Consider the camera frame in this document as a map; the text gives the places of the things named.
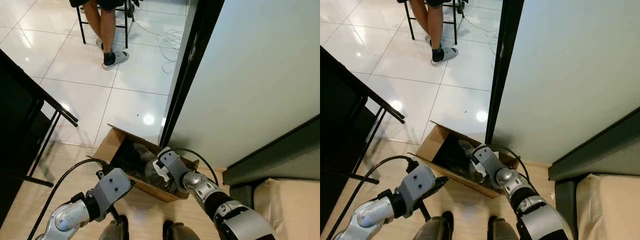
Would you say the brown cardboard box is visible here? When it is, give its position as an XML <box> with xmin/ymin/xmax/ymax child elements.
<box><xmin>92</xmin><ymin>124</ymin><xmax>201</xmax><ymax>203</ymax></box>
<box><xmin>409</xmin><ymin>121</ymin><xmax>522</xmax><ymax>200</ymax></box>

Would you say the dark right robot leg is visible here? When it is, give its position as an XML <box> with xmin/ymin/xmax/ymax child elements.
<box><xmin>162</xmin><ymin>220</ymin><xmax>201</xmax><ymax>240</ymax></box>
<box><xmin>487</xmin><ymin>216</ymin><xmax>521</xmax><ymax>240</ymax></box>

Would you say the crumpled clear plastic rubbish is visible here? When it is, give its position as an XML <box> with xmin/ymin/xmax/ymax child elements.
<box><xmin>142</xmin><ymin>155</ymin><xmax>176</xmax><ymax>193</ymax></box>
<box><xmin>462</xmin><ymin>140</ymin><xmax>488</xmax><ymax>183</ymax></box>

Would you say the black table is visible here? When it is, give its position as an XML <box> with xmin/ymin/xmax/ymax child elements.
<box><xmin>320</xmin><ymin>46</ymin><xmax>407</xmax><ymax>236</ymax></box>
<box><xmin>0</xmin><ymin>47</ymin><xmax>80</xmax><ymax>223</ymax></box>

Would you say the white floor cable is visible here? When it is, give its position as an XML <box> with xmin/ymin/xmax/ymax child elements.
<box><xmin>462</xmin><ymin>17</ymin><xmax>502</xmax><ymax>71</ymax></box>
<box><xmin>131</xmin><ymin>17</ymin><xmax>187</xmax><ymax>76</ymax></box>

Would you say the black door frame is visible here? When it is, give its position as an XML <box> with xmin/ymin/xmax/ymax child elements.
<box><xmin>484</xmin><ymin>0</ymin><xmax>526</xmax><ymax>146</ymax></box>
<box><xmin>159</xmin><ymin>0</ymin><xmax>226</xmax><ymax>149</ymax></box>

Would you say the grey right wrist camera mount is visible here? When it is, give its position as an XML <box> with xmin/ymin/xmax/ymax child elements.
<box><xmin>157</xmin><ymin>148</ymin><xmax>193</xmax><ymax>193</ymax></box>
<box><xmin>472</xmin><ymin>145</ymin><xmax>507</xmax><ymax>187</ymax></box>

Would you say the person with bare legs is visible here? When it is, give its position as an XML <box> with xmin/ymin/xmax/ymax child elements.
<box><xmin>411</xmin><ymin>0</ymin><xmax>458</xmax><ymax>67</ymax></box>
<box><xmin>82</xmin><ymin>0</ymin><xmax>130</xmax><ymax>71</ymax></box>

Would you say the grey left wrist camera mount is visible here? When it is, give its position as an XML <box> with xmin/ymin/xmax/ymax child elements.
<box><xmin>92</xmin><ymin>167</ymin><xmax>135</xmax><ymax>222</ymax></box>
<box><xmin>397</xmin><ymin>164</ymin><xmax>437</xmax><ymax>218</ymax></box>

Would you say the dark left robot leg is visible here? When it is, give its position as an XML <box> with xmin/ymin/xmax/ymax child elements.
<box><xmin>97</xmin><ymin>215</ymin><xmax>130</xmax><ymax>240</ymax></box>
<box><xmin>414</xmin><ymin>211</ymin><xmax>455</xmax><ymax>240</ymax></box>

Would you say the dark robot leg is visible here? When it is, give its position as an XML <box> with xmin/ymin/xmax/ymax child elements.
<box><xmin>487</xmin><ymin>216</ymin><xmax>521</xmax><ymax>240</ymax></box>
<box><xmin>162</xmin><ymin>220</ymin><xmax>201</xmax><ymax>240</ymax></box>
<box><xmin>97</xmin><ymin>215</ymin><xmax>130</xmax><ymax>240</ymax></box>
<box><xmin>414</xmin><ymin>211</ymin><xmax>455</xmax><ymax>240</ymax></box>

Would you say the bed with beige sheet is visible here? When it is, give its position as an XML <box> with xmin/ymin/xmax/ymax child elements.
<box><xmin>254</xmin><ymin>177</ymin><xmax>321</xmax><ymax>240</ymax></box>
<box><xmin>575</xmin><ymin>172</ymin><xmax>640</xmax><ymax>240</ymax></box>

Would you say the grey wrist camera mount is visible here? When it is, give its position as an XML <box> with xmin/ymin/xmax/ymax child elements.
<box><xmin>472</xmin><ymin>145</ymin><xmax>507</xmax><ymax>187</ymax></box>
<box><xmin>157</xmin><ymin>148</ymin><xmax>193</xmax><ymax>193</ymax></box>
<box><xmin>92</xmin><ymin>167</ymin><xmax>135</xmax><ymax>222</ymax></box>
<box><xmin>397</xmin><ymin>164</ymin><xmax>437</xmax><ymax>218</ymax></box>

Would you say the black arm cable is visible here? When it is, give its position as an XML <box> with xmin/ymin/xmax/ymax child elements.
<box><xmin>167</xmin><ymin>147</ymin><xmax>221</xmax><ymax>188</ymax></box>
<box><xmin>475</xmin><ymin>144</ymin><xmax>538</xmax><ymax>193</ymax></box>
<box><xmin>27</xmin><ymin>158</ymin><xmax>108</xmax><ymax>240</ymax></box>
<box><xmin>325</xmin><ymin>155</ymin><xmax>418</xmax><ymax>240</ymax></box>

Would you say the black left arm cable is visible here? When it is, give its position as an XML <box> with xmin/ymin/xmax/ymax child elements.
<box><xmin>325</xmin><ymin>155</ymin><xmax>418</xmax><ymax>240</ymax></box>
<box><xmin>27</xmin><ymin>158</ymin><xmax>108</xmax><ymax>240</ymax></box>

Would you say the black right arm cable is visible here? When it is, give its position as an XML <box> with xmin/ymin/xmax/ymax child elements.
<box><xmin>167</xmin><ymin>147</ymin><xmax>221</xmax><ymax>188</ymax></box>
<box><xmin>475</xmin><ymin>144</ymin><xmax>538</xmax><ymax>193</ymax></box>

